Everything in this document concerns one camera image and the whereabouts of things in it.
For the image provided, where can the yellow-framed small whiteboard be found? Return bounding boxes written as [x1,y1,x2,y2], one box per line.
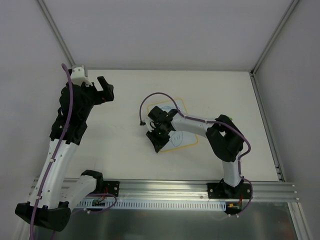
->
[146,100,199,153]

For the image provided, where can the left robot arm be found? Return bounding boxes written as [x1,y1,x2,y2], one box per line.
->
[15,76,115,232]

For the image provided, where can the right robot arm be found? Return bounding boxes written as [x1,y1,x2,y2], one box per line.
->
[144,106,245,199]

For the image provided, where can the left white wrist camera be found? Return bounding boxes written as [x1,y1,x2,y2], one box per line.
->
[70,64,93,87]

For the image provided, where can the aluminium mounting rail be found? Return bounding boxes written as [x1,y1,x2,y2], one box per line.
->
[106,179,301,203]

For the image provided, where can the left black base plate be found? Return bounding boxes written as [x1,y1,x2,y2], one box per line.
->
[102,180,120,197]

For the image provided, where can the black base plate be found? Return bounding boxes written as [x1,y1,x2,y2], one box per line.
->
[206,179,253,200]
[102,180,120,197]

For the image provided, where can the left aluminium frame post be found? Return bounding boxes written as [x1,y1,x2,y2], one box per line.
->
[35,0,76,66]

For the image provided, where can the aluminium frame post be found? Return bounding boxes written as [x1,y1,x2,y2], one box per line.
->
[250,0,301,76]
[35,0,76,66]

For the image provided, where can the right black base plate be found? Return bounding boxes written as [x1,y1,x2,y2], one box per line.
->
[206,179,253,200]

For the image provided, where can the white slotted cable duct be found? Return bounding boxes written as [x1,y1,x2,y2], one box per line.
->
[75,198,227,212]

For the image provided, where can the right aluminium frame post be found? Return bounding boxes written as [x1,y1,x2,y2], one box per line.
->
[250,0,301,76]

